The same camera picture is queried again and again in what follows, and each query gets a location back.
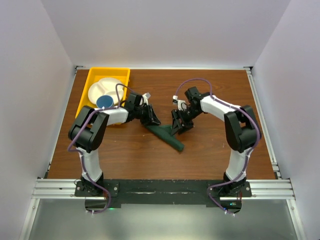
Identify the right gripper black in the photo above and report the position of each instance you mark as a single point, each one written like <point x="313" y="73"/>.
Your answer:
<point x="184" y="126"/>

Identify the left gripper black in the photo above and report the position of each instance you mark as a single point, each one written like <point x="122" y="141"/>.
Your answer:
<point x="150" y="115"/>

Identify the dark green cloth napkin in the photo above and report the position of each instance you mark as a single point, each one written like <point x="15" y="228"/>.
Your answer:
<point x="163" y="132"/>

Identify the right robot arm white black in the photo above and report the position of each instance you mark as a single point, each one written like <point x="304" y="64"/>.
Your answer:
<point x="242" y="132"/>

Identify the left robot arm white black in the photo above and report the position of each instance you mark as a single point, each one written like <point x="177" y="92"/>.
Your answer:
<point x="88" y="130"/>

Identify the blue plastic cup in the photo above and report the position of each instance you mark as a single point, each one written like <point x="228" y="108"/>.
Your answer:
<point x="105" y="101"/>

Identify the white divided plate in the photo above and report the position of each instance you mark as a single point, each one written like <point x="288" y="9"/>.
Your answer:
<point x="105" y="86"/>

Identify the yellow plastic bin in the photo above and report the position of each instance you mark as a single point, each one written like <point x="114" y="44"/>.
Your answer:
<point x="97" y="73"/>

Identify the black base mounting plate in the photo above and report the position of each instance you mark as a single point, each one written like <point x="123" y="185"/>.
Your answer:
<point x="163" y="192"/>

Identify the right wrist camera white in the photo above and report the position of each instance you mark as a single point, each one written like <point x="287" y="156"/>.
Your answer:
<point x="180" y="104"/>

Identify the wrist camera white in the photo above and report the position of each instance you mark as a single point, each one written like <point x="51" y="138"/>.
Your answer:
<point x="145" y="98"/>
<point x="180" y="104"/>

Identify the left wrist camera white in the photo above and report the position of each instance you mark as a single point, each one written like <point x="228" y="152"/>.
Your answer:
<point x="145" y="98"/>

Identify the aluminium table frame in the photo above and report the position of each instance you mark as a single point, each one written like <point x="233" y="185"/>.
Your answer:
<point x="55" y="213"/>

